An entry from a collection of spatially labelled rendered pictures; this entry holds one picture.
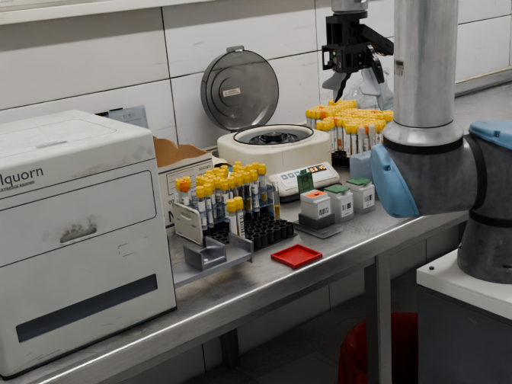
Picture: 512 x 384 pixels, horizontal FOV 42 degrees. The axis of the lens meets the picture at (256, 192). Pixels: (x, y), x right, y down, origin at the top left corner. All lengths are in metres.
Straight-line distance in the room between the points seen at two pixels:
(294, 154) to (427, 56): 0.67
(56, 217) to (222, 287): 0.33
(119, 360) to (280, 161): 0.69
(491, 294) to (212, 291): 0.45
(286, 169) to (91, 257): 0.67
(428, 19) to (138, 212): 0.49
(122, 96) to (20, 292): 0.82
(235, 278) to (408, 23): 0.52
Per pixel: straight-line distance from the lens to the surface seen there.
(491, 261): 1.07
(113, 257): 1.00
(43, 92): 1.59
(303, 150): 1.55
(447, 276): 1.09
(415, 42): 0.93
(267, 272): 1.17
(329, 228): 1.31
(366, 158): 1.46
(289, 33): 1.97
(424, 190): 0.98
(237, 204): 1.21
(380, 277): 1.38
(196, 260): 1.12
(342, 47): 1.36
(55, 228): 0.95
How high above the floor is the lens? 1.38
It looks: 19 degrees down
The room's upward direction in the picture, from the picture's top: 5 degrees counter-clockwise
